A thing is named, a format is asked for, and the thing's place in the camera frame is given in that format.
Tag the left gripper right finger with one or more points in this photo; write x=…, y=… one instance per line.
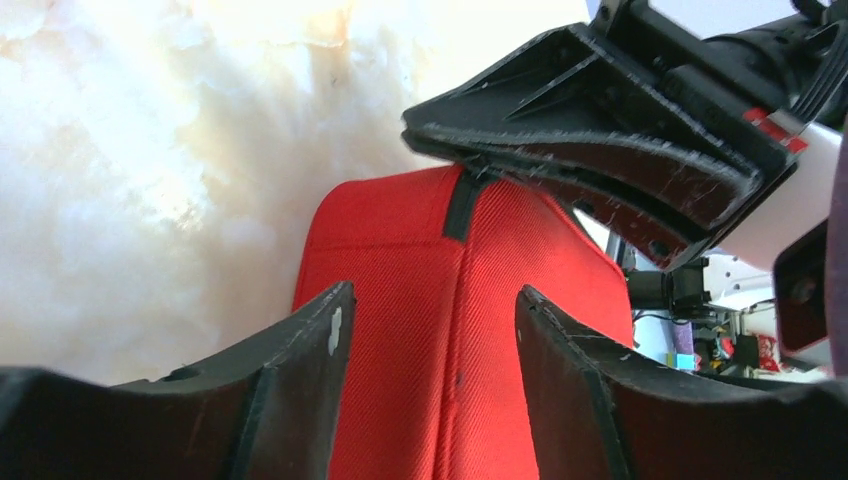
x=599, y=410

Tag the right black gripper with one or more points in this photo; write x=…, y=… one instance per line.
x=649, y=133

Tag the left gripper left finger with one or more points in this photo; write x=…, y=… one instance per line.
x=264, y=408

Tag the red black medicine kit bag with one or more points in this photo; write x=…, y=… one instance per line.
x=436, y=257

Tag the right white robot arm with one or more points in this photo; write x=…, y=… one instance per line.
x=799, y=203

